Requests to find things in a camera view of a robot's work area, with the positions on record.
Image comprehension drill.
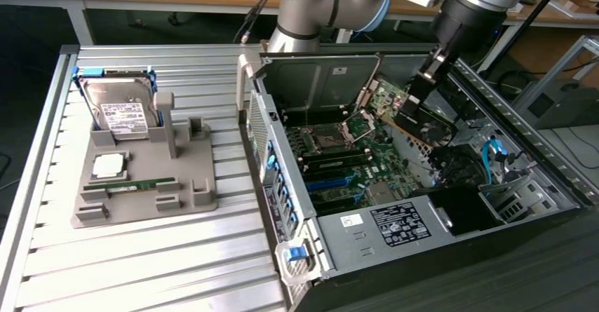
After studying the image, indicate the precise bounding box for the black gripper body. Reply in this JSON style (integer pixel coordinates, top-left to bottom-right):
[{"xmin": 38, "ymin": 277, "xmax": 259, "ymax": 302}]
[{"xmin": 433, "ymin": 0, "xmax": 510, "ymax": 55}]

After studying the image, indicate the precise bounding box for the graphics card with black fan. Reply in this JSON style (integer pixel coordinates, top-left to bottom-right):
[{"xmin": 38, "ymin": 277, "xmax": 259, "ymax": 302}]
[{"xmin": 356, "ymin": 76, "xmax": 459, "ymax": 150}]

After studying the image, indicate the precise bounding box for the black pole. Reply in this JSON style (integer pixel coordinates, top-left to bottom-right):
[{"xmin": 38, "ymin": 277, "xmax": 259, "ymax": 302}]
[{"xmin": 475, "ymin": 0, "xmax": 577, "ymax": 78}]

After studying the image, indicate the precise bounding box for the metal socket cover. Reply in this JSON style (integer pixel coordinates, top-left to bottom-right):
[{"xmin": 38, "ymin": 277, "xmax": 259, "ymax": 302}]
[{"xmin": 339, "ymin": 110, "xmax": 378, "ymax": 143}]

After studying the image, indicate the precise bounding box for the green motherboard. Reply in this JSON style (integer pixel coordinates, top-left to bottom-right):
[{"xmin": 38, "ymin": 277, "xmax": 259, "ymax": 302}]
[{"xmin": 283, "ymin": 108, "xmax": 422, "ymax": 215}]

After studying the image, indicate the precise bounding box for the black RAM slot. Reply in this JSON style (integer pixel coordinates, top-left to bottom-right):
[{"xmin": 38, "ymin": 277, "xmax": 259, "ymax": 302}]
[
  {"xmin": 302, "ymin": 151, "xmax": 375, "ymax": 163},
  {"xmin": 303, "ymin": 161, "xmax": 364, "ymax": 173}
]

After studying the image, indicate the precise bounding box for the grey computer tower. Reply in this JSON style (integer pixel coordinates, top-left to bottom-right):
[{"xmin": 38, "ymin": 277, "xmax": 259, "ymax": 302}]
[{"xmin": 513, "ymin": 76, "xmax": 599, "ymax": 130}]

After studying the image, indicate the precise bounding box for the grey chipset heatsink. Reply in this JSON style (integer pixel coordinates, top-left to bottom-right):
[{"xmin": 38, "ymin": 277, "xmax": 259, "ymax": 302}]
[{"xmin": 367, "ymin": 182, "xmax": 399, "ymax": 203}]

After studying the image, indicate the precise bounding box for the black expansion slot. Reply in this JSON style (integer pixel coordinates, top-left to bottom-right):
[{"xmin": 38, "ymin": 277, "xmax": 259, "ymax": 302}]
[{"xmin": 311, "ymin": 191, "xmax": 362, "ymax": 210}]

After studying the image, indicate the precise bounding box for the grey disk bay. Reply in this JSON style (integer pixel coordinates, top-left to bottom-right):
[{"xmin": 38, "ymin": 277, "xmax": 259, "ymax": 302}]
[{"xmin": 477, "ymin": 175, "xmax": 579, "ymax": 226}]

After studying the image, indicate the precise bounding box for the grey power supply unit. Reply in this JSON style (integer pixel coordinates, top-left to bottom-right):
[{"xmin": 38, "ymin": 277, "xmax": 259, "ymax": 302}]
[{"xmin": 314, "ymin": 195, "xmax": 463, "ymax": 280}]

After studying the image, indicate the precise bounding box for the open PC case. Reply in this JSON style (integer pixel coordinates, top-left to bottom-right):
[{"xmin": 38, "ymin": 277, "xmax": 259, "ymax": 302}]
[{"xmin": 236, "ymin": 43, "xmax": 594, "ymax": 312}]

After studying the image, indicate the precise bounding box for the hard disk in blue caddy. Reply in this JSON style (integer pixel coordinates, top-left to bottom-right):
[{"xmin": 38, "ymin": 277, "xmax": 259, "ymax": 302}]
[{"xmin": 71, "ymin": 65, "xmax": 164, "ymax": 141}]

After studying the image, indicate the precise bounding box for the green RAM stick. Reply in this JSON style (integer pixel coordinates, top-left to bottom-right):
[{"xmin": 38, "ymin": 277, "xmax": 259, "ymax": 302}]
[{"xmin": 83, "ymin": 177, "xmax": 179, "ymax": 191}]

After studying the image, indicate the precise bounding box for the grey parts rack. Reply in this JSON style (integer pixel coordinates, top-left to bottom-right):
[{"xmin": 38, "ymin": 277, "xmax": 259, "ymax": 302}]
[{"xmin": 70, "ymin": 90, "xmax": 220, "ymax": 229}]

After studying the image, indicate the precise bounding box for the silver CPU chip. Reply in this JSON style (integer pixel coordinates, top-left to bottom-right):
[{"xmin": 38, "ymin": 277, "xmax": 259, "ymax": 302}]
[{"xmin": 91, "ymin": 153, "xmax": 131, "ymax": 179}]

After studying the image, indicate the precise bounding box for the aluminium profile frame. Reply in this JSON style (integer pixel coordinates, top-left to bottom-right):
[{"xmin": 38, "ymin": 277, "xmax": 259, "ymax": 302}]
[{"xmin": 510, "ymin": 34, "xmax": 599, "ymax": 99}]

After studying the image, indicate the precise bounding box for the black wire bundle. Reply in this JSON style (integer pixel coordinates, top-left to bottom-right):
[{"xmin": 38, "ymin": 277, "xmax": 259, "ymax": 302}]
[{"xmin": 429, "ymin": 145, "xmax": 486, "ymax": 189}]

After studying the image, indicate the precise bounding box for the blue wire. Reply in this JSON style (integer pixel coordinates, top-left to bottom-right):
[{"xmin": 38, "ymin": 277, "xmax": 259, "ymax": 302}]
[{"xmin": 479, "ymin": 138, "xmax": 510, "ymax": 186}]

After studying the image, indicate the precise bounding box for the black hanging arm cable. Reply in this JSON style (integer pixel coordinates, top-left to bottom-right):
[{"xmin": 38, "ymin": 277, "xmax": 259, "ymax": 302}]
[{"xmin": 234, "ymin": 0, "xmax": 282, "ymax": 45}]

